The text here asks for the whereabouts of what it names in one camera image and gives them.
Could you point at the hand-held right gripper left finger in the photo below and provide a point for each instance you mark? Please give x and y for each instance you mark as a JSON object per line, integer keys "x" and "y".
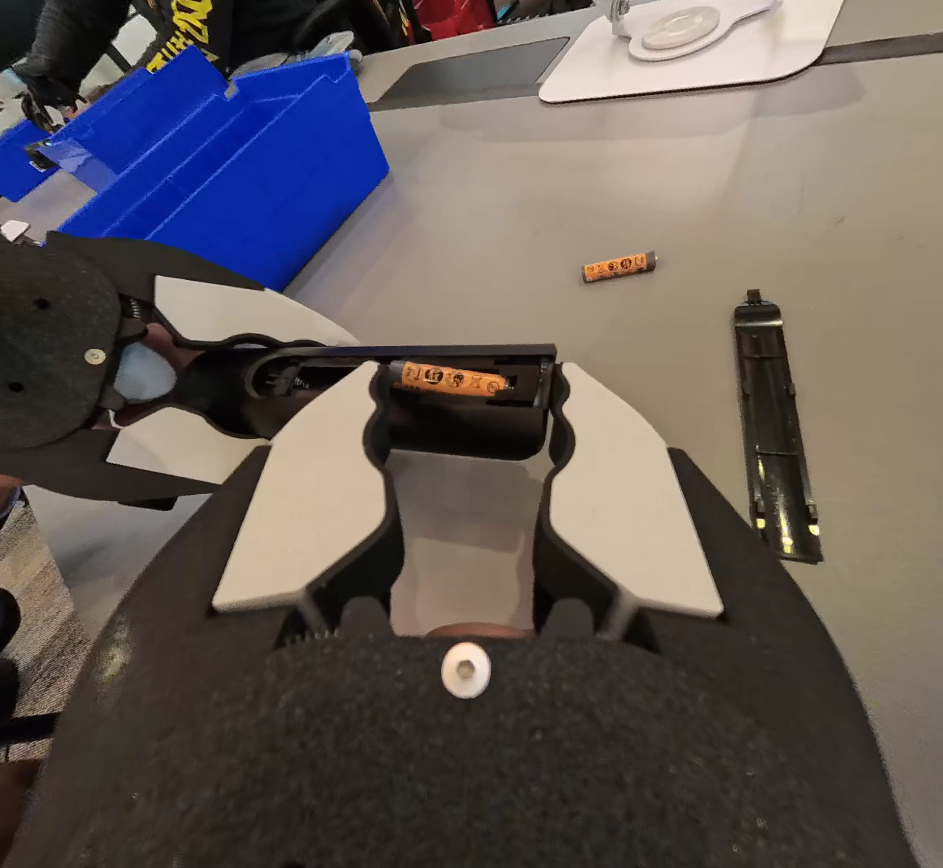
{"x": 309, "y": 514}

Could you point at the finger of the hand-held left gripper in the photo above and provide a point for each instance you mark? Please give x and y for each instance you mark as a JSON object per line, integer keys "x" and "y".
{"x": 243, "y": 308}
{"x": 184, "y": 455}

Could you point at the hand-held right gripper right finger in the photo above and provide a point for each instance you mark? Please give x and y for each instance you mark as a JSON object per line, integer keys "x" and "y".
{"x": 626, "y": 514}

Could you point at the blue plastic bin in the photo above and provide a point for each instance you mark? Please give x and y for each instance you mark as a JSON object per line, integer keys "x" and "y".
{"x": 258, "y": 168}
{"x": 22, "y": 160}

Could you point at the black remote battery cover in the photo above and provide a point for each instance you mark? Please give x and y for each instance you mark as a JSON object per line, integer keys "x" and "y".
{"x": 773, "y": 440}

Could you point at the black remote control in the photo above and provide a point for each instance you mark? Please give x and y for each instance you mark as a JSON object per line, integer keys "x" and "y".
{"x": 471, "y": 433}

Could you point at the orange battery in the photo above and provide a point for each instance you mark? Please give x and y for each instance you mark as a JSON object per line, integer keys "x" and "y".
{"x": 615, "y": 268}
{"x": 449, "y": 379}

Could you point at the grey desk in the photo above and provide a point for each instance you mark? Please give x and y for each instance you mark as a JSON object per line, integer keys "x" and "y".
{"x": 663, "y": 183}

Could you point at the white desk stand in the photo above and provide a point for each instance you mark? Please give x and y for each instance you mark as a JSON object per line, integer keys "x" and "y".
{"x": 773, "y": 35}

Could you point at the red bag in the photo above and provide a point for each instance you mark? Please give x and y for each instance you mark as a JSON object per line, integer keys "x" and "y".
{"x": 453, "y": 9}

